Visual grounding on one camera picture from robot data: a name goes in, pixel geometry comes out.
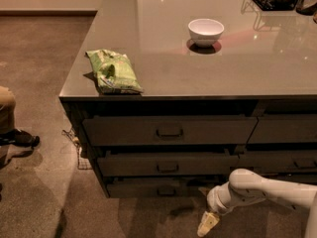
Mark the wire rack on floor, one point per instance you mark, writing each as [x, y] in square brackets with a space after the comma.
[82, 161]

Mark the green chip bag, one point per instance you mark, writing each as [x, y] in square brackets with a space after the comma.
[114, 72]

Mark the white bowl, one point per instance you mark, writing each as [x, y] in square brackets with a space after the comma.
[205, 32]

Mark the dark drawer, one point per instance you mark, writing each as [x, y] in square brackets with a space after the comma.
[279, 162]
[161, 187]
[301, 178]
[168, 130]
[274, 129]
[166, 164]

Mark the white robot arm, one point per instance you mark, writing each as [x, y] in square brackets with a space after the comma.
[245, 188]

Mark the dark counter cabinet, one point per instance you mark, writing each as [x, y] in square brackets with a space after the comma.
[265, 63]

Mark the dark object at corner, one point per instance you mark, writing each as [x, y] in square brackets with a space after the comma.
[306, 7]

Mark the person leg tan trousers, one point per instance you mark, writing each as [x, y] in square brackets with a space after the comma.
[7, 107]

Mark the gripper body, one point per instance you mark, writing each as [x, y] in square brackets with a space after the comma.
[216, 203]

